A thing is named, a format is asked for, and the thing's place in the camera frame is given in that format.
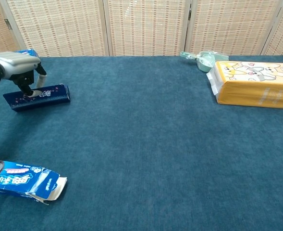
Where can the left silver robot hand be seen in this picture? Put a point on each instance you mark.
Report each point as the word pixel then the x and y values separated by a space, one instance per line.
pixel 16 63

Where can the dark blue glasses case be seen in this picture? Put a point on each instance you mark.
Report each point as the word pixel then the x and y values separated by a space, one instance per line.
pixel 52 96

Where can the closed blue Oreo box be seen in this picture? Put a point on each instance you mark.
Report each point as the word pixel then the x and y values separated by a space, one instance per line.
pixel 27 51

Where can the opened blue Oreo box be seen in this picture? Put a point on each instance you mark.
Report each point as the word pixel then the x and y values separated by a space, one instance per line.
pixel 23 179

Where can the bamboo folding screen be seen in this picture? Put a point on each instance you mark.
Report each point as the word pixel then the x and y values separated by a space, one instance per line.
pixel 141 26

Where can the teal table cloth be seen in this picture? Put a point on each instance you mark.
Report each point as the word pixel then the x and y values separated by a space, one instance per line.
pixel 167 144

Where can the mint green dustpan brush set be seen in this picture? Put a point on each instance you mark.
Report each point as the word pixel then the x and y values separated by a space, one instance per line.
pixel 205 63

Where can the orange cartoon tissue pack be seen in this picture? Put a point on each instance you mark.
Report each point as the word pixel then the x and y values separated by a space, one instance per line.
pixel 251 91

